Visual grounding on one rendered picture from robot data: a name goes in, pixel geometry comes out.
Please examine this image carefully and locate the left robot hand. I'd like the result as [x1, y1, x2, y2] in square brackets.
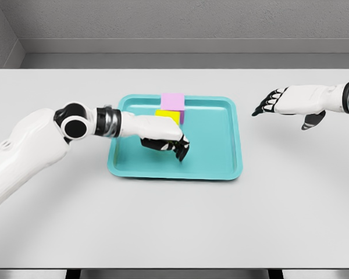
[139, 115, 191, 163]

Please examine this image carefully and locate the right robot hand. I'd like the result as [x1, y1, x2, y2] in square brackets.
[251, 85, 327, 131]

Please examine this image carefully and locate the yellow cube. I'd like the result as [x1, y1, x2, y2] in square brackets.
[154, 109, 181, 127]

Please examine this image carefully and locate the pink cube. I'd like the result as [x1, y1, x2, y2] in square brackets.
[160, 93, 186, 126]

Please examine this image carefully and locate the teal plastic tray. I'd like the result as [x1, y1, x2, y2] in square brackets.
[107, 94, 244, 181]

